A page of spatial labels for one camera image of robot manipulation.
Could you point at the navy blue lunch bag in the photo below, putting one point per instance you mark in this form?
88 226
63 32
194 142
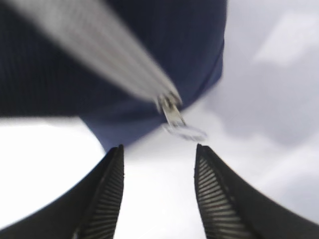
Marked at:
38 78

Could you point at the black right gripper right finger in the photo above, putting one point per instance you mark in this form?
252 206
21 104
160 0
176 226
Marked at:
230 208

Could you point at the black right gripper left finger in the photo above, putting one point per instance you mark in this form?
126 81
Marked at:
89 210

